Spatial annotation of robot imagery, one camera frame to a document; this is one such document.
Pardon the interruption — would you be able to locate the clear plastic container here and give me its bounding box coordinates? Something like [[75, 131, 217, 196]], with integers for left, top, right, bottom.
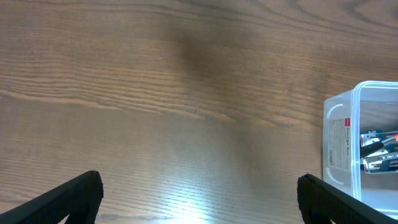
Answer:
[[323, 81, 397, 219]]

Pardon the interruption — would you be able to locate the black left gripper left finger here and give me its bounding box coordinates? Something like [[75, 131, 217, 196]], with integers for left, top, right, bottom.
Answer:
[[1, 170, 103, 224]]

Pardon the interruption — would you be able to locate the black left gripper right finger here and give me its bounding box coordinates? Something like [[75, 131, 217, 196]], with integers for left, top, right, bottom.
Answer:
[[297, 174, 397, 224]]

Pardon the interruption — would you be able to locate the blue screwdriver set case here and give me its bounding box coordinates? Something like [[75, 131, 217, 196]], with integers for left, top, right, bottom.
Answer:
[[359, 130, 397, 174]]

